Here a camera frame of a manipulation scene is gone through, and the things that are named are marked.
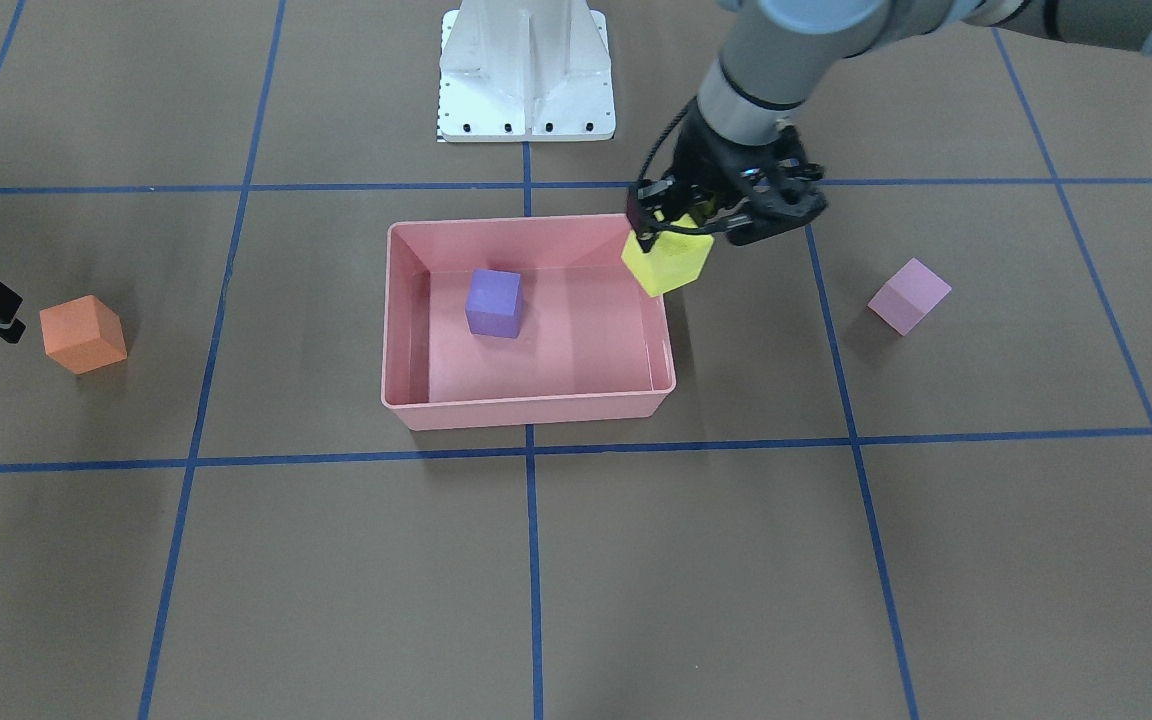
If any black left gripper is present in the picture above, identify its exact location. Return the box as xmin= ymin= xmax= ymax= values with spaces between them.
xmin=626 ymin=100 xmax=787 ymax=252

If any yellow foam block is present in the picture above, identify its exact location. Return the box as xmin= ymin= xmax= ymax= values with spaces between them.
xmin=621 ymin=232 xmax=717 ymax=300

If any purple foam block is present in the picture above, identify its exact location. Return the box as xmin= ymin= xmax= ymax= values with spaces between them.
xmin=463 ymin=268 xmax=524 ymax=340

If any light pink foam block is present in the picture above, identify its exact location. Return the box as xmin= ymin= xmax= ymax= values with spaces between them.
xmin=867 ymin=258 xmax=952 ymax=336

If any orange foam block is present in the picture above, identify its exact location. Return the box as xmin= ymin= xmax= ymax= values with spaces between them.
xmin=38 ymin=295 xmax=129 ymax=376

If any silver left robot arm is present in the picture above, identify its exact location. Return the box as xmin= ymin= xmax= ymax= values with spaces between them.
xmin=626 ymin=1 xmax=1152 ymax=252

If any pink plastic bin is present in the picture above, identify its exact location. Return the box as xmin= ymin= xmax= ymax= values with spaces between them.
xmin=380 ymin=214 xmax=677 ymax=430

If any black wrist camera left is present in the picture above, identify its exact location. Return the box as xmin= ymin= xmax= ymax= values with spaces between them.
xmin=721 ymin=124 xmax=828 ymax=247

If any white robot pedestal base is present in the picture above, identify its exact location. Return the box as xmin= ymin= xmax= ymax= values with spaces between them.
xmin=435 ymin=1 xmax=617 ymax=143

